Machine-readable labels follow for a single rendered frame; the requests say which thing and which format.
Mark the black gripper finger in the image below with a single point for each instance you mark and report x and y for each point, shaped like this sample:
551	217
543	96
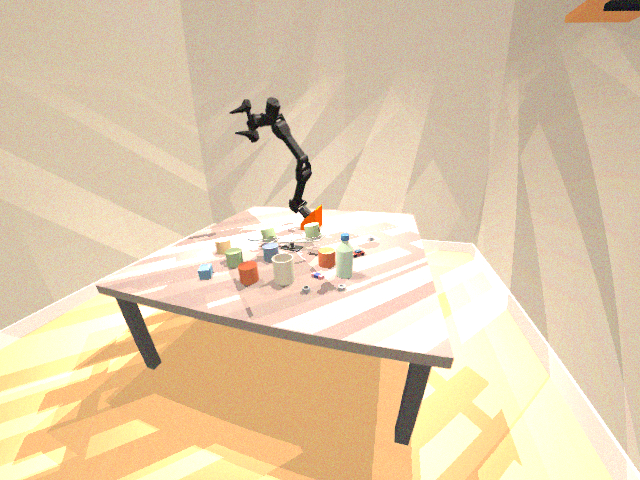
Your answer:
245	133
239	109

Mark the small light blue block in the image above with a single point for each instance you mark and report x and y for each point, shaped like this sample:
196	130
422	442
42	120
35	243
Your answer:
205	271

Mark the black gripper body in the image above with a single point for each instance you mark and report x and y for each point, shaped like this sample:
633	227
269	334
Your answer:
255	120

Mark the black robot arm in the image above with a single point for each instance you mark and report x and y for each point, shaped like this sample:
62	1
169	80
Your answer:
282	131

